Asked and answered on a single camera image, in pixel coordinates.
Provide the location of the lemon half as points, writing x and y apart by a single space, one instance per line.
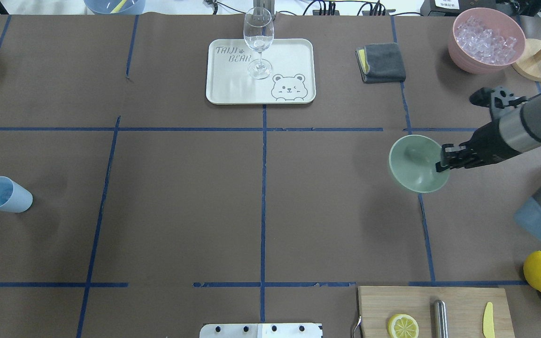
402 326

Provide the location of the blue bowl with fork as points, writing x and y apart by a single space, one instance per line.
116 7

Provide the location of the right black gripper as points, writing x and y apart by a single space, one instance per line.
490 139

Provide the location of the pink bowl of ice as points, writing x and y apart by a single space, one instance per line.
483 40

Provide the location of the wooden stand with carton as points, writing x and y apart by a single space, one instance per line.
540 58

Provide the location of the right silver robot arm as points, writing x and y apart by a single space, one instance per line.
514 131

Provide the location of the light blue cup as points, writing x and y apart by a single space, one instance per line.
14 198

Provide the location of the yellow plastic knife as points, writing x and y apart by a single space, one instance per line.
488 326

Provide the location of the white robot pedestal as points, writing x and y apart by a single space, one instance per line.
262 330

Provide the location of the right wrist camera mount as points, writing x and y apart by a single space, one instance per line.
499 100

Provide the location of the grey folded cloth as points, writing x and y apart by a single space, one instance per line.
381 63

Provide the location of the clear wine glass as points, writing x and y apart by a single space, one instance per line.
258 34

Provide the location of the wooden cutting board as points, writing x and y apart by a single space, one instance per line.
464 309

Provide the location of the green bowl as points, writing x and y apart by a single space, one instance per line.
412 163

